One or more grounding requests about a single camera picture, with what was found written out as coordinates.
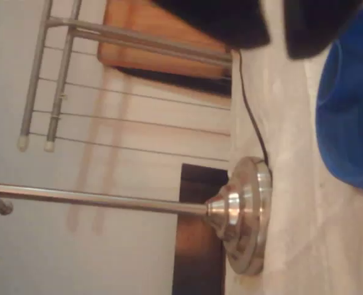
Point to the white wrinkled cloth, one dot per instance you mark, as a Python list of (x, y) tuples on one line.
[(291, 184)]

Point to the orange wooden board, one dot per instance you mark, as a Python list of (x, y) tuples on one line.
[(156, 40)]

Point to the blue plastic bowl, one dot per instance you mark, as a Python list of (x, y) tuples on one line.
[(350, 116)]

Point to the silver metal lamp stand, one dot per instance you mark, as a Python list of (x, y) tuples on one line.
[(245, 215)]

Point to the grey metal drying rack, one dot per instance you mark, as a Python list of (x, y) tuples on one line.
[(61, 80)]

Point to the dark brown wooden furniture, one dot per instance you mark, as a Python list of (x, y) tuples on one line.
[(196, 246)]

